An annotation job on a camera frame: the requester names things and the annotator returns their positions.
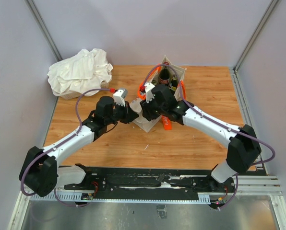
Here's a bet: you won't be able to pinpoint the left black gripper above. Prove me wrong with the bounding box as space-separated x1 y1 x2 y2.
106 100 139 125

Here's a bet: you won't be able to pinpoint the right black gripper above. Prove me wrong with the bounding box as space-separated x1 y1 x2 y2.
140 94 167 121

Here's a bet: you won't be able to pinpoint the canvas tote bag orange handles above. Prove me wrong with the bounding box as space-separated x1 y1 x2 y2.
130 57 189 132

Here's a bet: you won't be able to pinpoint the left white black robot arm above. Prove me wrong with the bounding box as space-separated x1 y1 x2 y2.
19 96 139 197

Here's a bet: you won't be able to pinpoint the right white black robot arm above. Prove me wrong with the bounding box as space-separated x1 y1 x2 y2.
140 83 262 192

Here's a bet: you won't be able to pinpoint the green bottle right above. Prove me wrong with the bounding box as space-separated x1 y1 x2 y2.
169 75 179 94

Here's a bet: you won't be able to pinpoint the cola glass bottle red cap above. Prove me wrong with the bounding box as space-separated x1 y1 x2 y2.
158 66 170 86

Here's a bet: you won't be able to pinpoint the white crumpled cloth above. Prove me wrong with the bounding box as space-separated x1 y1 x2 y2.
48 48 113 96

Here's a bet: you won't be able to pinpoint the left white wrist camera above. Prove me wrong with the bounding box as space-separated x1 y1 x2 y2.
109 88 128 107

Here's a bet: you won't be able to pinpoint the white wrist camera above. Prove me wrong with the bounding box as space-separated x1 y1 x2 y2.
138 82 155 103
109 88 128 107

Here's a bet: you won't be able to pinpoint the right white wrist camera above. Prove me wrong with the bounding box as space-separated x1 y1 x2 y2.
138 82 155 103

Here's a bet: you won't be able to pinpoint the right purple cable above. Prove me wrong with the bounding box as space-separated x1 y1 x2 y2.
143 64 276 211

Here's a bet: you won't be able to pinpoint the purple cable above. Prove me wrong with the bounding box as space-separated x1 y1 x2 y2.
143 64 276 211
20 88 110 208

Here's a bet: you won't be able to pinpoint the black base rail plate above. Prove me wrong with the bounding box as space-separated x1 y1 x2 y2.
64 167 235 207

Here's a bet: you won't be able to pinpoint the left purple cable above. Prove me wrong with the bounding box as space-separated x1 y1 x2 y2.
20 88 110 208

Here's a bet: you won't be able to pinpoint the left aluminium frame post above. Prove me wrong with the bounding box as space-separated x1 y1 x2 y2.
24 0 62 61

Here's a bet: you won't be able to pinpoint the aluminium frame post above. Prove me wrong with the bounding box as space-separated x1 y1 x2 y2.
24 0 62 61
233 0 281 71

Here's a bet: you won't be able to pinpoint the right aluminium frame post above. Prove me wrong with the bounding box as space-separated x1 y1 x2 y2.
233 0 281 71

